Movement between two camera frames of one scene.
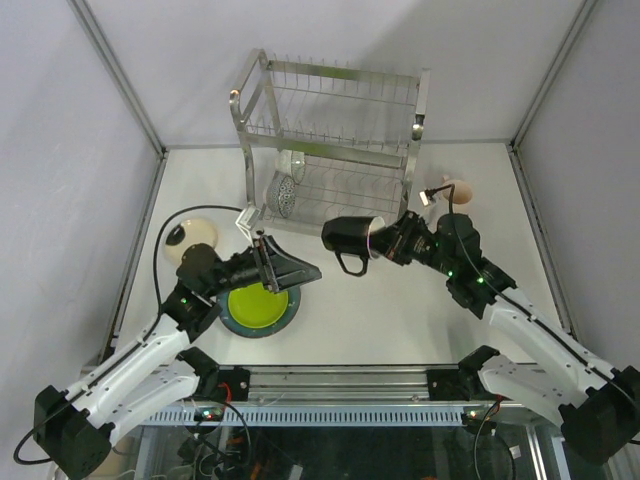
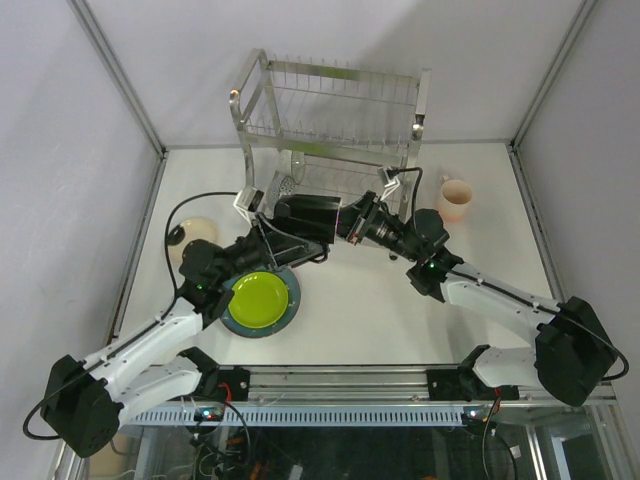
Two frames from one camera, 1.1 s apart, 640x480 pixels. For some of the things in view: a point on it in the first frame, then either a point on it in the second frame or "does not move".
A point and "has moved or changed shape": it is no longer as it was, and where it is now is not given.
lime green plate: [255, 306] does not move
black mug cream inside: [351, 235] has moved or changed shape
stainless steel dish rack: [326, 141] does not move
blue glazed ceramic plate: [293, 305] does not move
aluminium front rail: [340, 386] does not move
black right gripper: [392, 241] → [363, 220]
